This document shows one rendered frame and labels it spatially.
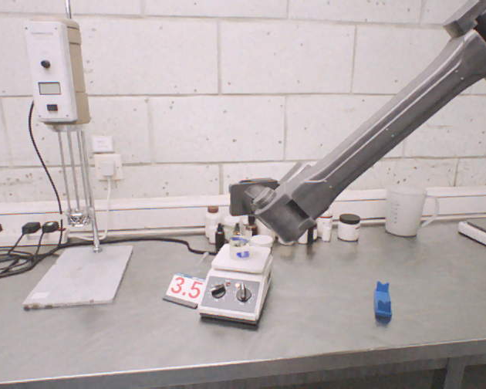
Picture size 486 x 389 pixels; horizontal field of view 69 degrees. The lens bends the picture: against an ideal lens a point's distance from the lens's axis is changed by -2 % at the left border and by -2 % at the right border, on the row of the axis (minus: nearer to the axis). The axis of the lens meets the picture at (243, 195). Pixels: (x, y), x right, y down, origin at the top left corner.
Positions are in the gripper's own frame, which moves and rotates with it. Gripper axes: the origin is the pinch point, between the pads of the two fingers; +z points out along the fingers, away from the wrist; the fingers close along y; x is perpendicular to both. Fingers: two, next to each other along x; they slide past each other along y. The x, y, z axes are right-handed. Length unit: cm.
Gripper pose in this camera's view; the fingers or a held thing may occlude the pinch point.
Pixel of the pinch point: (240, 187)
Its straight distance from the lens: 78.8
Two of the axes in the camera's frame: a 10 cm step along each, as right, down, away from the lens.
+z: -3.3, -2.6, 9.1
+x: 0.1, 9.6, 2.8
